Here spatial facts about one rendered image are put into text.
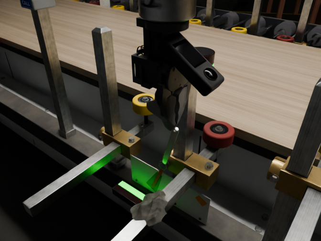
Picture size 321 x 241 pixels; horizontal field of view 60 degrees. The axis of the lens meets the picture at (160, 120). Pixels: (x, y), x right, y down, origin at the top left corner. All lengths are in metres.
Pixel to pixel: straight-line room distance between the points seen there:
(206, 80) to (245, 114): 0.40
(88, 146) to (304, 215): 0.73
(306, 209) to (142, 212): 0.29
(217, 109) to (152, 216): 0.39
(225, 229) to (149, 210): 0.26
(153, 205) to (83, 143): 0.52
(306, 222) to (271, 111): 0.43
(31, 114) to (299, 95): 1.02
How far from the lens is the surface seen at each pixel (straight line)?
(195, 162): 0.68
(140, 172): 0.82
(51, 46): 0.94
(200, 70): 0.44
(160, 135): 1.03
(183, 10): 0.43
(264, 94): 0.94
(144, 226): 0.57
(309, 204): 0.53
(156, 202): 0.58
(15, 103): 1.39
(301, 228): 0.49
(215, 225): 0.78
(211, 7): 1.76
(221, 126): 0.73
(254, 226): 0.90
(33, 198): 0.72
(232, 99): 0.89
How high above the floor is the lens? 1.32
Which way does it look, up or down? 34 degrees down
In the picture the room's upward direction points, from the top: straight up
